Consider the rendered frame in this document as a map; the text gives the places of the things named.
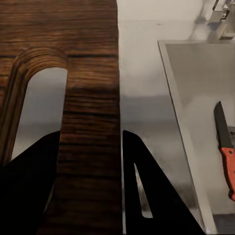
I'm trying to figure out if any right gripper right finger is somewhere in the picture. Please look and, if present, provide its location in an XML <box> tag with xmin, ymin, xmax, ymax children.
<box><xmin>122</xmin><ymin>130</ymin><xmax>206</xmax><ymax>235</ymax></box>

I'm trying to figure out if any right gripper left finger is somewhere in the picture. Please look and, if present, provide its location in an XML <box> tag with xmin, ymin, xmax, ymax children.
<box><xmin>0</xmin><ymin>131</ymin><xmax>60</xmax><ymax>235</ymax></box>

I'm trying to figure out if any cutting board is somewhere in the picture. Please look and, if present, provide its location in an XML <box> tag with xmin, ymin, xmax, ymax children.
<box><xmin>0</xmin><ymin>0</ymin><xmax>123</xmax><ymax>235</ymax></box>

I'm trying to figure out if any parer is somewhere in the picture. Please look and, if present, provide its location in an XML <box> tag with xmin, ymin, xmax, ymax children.
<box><xmin>216</xmin><ymin>101</ymin><xmax>235</xmax><ymax>201</ymax></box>

